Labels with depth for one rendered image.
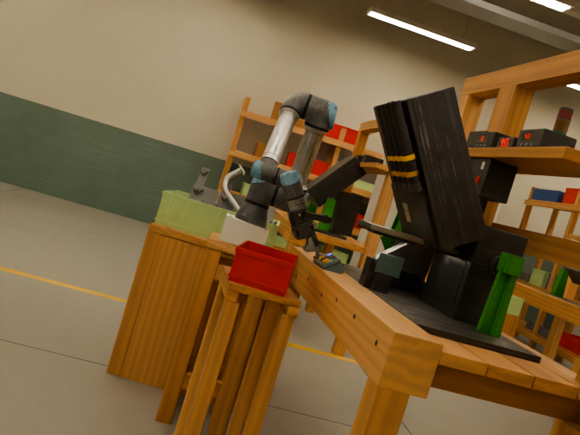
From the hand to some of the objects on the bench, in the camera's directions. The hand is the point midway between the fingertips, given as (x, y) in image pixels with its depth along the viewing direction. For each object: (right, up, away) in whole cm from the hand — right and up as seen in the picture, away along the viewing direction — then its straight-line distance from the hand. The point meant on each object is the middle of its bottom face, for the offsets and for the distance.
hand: (318, 253), depth 253 cm
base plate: (+34, -18, -17) cm, 42 cm away
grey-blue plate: (+21, -12, -29) cm, 38 cm away
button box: (+2, -9, -4) cm, 10 cm away
